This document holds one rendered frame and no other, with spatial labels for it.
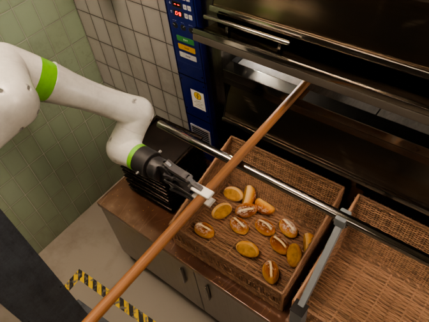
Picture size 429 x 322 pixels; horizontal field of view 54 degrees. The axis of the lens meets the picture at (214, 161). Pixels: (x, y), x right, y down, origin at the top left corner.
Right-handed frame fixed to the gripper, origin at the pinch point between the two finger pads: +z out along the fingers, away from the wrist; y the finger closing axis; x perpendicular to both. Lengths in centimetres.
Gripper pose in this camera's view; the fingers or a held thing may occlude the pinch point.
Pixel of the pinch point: (203, 194)
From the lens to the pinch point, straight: 126.2
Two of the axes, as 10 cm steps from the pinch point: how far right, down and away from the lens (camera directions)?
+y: 0.9, 6.5, 7.5
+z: 7.9, 4.1, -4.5
